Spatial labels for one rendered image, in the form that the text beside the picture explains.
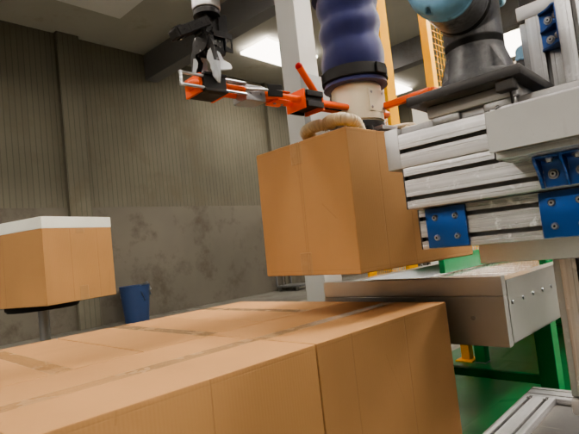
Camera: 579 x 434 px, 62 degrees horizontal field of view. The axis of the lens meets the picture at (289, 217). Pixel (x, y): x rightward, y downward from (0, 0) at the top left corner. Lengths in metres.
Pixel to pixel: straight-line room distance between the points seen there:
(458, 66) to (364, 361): 0.70
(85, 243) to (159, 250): 5.03
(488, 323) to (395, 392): 0.41
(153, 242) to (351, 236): 6.33
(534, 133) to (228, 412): 0.71
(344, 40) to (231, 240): 6.93
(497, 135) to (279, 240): 0.85
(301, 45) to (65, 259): 1.80
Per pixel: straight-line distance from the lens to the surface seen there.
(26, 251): 2.52
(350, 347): 1.20
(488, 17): 1.09
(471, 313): 1.63
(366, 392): 1.26
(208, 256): 8.07
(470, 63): 1.05
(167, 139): 7.99
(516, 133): 0.87
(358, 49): 1.68
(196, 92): 1.29
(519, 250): 1.13
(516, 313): 1.66
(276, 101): 1.44
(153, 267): 7.50
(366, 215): 1.34
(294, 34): 3.13
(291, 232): 1.49
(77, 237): 2.55
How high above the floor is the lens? 0.76
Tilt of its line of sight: 4 degrees up
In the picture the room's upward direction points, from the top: 6 degrees counter-clockwise
